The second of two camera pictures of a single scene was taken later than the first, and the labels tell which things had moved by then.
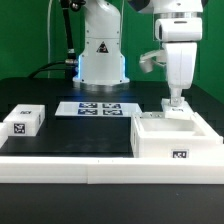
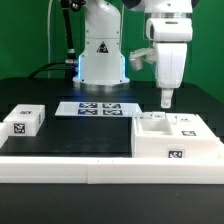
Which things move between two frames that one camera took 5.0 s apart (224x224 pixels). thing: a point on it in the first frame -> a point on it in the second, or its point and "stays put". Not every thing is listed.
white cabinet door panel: [180, 112] -> [188, 125]
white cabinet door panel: [153, 115] stays put
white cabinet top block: [25, 120] stays put
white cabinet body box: [152, 135] stays put
